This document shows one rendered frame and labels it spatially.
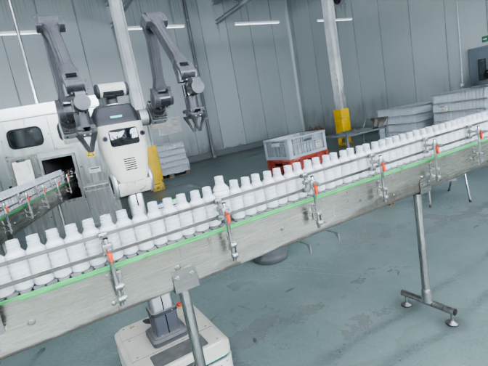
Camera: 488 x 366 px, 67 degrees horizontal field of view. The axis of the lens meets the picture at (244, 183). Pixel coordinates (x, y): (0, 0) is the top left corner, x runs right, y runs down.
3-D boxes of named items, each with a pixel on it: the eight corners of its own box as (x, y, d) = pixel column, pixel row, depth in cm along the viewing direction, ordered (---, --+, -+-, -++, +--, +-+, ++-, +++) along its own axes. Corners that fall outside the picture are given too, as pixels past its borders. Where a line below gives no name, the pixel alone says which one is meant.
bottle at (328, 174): (327, 186, 187) (322, 154, 184) (338, 186, 183) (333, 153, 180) (321, 189, 182) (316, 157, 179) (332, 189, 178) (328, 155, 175)
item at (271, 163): (293, 180, 386) (290, 160, 382) (269, 179, 419) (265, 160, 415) (331, 168, 420) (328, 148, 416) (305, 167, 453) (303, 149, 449)
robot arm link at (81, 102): (85, 79, 140) (60, 82, 136) (89, 74, 130) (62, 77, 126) (93, 111, 142) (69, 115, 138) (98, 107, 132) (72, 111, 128)
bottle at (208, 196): (214, 221, 157) (206, 185, 154) (224, 222, 153) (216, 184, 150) (204, 226, 153) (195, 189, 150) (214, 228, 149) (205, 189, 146)
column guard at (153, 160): (152, 192, 887) (141, 147, 867) (147, 191, 921) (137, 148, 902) (167, 188, 906) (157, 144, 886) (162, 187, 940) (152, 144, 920)
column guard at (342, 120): (345, 145, 1111) (340, 109, 1091) (335, 145, 1145) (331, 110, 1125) (354, 143, 1129) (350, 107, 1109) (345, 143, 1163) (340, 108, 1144)
